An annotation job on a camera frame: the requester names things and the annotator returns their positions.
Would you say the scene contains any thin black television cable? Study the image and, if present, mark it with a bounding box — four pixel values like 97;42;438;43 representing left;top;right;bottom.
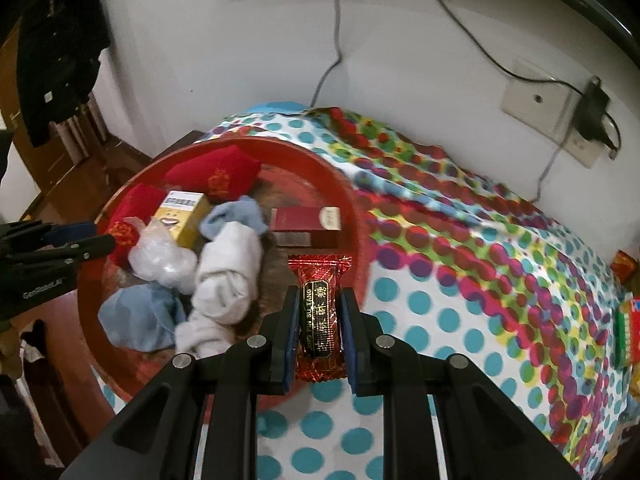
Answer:
309;0;362;111

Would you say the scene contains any clear plastic bag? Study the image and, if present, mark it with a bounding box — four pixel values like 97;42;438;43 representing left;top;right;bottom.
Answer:
128;216;199;295

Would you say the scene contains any white wall socket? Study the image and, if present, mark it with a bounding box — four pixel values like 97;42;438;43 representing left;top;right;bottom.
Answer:
501;57;614;170

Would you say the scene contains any red snack packet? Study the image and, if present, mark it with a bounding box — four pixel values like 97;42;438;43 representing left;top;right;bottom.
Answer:
611;250;640;286

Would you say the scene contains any light blue sock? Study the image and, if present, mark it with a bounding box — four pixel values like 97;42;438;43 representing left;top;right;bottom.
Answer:
98;282;189;352

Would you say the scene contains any polka dot tablecloth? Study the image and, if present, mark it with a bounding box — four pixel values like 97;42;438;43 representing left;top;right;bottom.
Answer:
95;105;640;480

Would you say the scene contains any black power cable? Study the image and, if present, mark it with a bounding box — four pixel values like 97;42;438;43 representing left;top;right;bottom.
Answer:
422;0;587;99

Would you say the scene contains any black charger adapter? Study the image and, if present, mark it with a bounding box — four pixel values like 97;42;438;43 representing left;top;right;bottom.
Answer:
572;76;611;144

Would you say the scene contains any dark hanging clothing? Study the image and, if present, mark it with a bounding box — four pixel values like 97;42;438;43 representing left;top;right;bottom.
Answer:
17;0;112;149

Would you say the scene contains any grey blue sock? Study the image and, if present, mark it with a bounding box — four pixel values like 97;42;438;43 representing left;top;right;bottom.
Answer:
200;196;270;242

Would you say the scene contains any black plug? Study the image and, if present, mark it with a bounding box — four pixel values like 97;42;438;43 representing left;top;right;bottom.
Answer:
597;115;624;161

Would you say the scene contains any green red medicine box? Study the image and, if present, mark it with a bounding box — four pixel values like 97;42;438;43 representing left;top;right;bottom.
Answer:
614;297;640;369

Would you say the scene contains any dark red cigarette box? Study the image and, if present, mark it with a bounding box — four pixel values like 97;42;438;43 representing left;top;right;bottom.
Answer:
270;206;343;250

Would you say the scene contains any black charger cable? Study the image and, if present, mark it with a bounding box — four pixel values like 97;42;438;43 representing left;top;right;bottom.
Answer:
532;139;571;204

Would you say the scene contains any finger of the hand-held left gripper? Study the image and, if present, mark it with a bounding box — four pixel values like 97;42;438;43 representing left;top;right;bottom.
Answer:
0;220;99;250
0;234;117;275

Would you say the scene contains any yellow white box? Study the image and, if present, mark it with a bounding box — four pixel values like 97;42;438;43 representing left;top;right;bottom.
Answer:
151;191;214;250

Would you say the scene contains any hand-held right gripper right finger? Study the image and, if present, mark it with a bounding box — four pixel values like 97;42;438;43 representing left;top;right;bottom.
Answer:
340;287;583;480

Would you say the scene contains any red candy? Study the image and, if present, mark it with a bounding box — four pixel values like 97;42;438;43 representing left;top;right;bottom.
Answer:
287;254;353;384

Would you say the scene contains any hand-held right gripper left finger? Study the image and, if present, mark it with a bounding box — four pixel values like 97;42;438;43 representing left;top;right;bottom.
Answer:
60;285;301;480

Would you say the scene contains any round red tray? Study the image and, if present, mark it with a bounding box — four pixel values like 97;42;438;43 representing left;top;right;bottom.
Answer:
77;136;371;402

